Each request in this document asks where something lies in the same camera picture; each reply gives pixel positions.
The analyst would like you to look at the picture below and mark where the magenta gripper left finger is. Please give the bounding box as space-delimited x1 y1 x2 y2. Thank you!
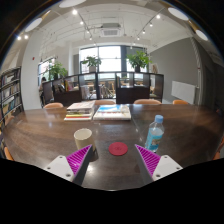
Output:
45 145 93 186

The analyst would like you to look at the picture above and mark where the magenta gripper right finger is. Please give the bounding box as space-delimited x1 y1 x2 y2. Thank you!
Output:
135 145 182 185

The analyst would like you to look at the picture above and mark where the clear water bottle blue cap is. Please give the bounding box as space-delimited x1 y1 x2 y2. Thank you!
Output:
145 115 164 152

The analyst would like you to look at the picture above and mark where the red round coaster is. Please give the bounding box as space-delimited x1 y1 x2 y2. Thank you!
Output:
109 142 128 156

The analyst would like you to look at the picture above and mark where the stack of books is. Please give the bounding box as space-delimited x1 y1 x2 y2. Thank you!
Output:
64 101 95 121

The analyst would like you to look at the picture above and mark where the large flat picture book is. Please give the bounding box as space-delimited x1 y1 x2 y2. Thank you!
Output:
93 104 131 120

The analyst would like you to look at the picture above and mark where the orange chair far left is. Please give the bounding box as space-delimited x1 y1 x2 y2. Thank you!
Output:
44 102 63 109

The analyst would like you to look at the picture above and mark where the orange chair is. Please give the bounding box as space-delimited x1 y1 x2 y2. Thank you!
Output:
44 102 63 109
173 100 188 105
134 99 161 105
95 100 116 105

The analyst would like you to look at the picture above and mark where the orange chair middle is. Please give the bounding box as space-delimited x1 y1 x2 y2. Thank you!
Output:
134 99 161 105

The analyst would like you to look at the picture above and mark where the orange chair centre left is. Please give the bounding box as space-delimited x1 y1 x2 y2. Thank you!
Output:
95 100 116 105

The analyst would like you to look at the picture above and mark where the orange chair right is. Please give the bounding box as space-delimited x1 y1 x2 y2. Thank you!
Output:
173 100 188 105

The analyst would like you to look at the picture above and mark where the dark shelving unit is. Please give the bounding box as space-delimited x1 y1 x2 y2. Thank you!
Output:
43 71 164 106

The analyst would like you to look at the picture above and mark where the left potted plant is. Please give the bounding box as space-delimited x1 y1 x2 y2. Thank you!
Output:
49 61 68 80

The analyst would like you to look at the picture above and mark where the potted plant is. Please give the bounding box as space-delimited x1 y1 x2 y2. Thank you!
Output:
126 51 151 72
49 61 68 80
82 56 102 72

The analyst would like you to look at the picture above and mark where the left bookshelf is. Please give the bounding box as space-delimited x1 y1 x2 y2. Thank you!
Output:
0 67 23 124

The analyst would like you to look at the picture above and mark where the middle potted plant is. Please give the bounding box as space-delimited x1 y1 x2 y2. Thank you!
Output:
82 56 102 72

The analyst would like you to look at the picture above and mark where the right potted plant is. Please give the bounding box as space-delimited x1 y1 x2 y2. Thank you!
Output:
126 51 151 72

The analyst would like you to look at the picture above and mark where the ceiling air conditioner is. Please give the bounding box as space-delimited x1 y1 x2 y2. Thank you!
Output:
100 23 121 37

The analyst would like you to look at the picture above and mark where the white wall radiator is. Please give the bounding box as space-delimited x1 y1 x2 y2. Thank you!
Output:
171 81 196 104

